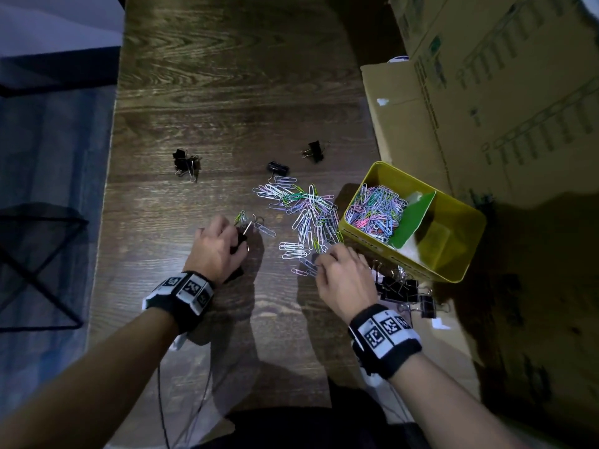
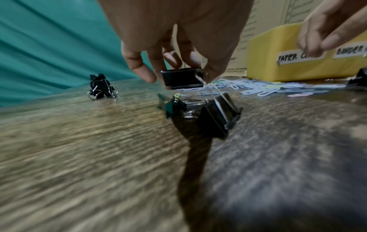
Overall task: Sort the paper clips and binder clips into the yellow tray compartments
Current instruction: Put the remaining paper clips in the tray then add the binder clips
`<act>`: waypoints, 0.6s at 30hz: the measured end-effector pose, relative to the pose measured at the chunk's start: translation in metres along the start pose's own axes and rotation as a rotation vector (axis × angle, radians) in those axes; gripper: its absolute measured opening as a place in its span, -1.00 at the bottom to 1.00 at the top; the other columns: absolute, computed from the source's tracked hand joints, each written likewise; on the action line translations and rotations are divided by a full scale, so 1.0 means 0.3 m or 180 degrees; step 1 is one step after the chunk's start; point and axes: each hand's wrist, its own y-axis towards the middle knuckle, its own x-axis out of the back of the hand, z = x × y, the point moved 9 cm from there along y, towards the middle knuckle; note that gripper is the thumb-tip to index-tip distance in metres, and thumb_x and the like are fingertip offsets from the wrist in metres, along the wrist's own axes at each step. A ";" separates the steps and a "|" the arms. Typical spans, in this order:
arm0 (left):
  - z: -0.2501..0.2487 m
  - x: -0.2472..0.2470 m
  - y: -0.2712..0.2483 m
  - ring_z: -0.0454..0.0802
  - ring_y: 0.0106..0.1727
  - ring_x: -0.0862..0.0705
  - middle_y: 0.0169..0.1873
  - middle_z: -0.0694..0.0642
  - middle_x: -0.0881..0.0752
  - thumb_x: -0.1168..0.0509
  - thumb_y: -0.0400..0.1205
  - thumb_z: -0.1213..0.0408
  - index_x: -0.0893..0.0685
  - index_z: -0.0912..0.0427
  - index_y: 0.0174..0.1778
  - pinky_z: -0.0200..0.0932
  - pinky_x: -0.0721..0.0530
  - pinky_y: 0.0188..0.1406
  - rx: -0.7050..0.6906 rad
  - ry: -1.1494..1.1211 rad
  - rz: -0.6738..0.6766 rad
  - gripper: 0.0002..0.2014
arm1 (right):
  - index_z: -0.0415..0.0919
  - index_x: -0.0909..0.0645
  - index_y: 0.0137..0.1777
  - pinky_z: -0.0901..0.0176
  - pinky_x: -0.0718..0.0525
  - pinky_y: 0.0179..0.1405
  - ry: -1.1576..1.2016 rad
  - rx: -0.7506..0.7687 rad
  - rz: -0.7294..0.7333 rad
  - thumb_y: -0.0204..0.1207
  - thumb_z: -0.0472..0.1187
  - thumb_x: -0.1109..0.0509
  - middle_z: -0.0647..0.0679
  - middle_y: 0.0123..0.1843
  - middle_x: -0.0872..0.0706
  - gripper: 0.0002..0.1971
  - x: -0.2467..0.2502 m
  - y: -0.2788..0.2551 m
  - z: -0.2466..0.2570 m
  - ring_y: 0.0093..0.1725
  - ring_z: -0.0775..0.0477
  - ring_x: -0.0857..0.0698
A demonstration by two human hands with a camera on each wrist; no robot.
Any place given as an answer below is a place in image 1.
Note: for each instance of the white paper sheet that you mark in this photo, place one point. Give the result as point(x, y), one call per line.
point(590, 4)

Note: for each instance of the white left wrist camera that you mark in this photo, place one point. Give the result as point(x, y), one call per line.
point(178, 342)

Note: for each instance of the white furniture with black base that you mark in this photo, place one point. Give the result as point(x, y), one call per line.
point(56, 23)

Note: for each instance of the black wristband with markers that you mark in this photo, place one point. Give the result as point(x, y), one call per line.
point(180, 303)
point(388, 364)

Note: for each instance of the black metal stool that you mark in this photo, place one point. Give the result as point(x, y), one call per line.
point(28, 238)

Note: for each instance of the person's black clothing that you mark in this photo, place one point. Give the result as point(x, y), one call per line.
point(318, 430)

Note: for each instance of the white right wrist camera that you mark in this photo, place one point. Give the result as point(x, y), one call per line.
point(372, 379)

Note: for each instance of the person's left forearm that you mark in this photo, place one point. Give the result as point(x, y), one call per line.
point(93, 392)

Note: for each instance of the group of black binder clips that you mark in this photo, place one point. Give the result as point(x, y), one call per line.
point(395, 289)

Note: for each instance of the green divider card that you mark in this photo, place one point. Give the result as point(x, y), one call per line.
point(412, 219)

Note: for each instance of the black right wristband with markers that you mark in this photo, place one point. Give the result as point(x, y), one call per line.
point(388, 364)

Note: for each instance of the large printed cardboard box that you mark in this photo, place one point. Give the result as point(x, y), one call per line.
point(515, 112)

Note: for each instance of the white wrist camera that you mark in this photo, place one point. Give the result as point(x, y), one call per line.
point(372, 379)
point(178, 342)

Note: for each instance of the person's right hand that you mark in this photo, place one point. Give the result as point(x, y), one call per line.
point(346, 282)

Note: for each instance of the small white round object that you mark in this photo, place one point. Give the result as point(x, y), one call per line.
point(398, 58)

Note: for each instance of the white tape piece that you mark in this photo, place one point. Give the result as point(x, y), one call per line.
point(440, 324)
point(382, 101)

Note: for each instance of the yellow divided bin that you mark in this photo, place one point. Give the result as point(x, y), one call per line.
point(458, 238)

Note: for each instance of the black left wristband with markers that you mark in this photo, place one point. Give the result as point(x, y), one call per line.
point(180, 303)

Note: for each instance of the person's left hand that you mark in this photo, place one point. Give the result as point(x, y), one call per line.
point(215, 250)

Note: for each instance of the person's right forearm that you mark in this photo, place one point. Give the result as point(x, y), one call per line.
point(444, 406)

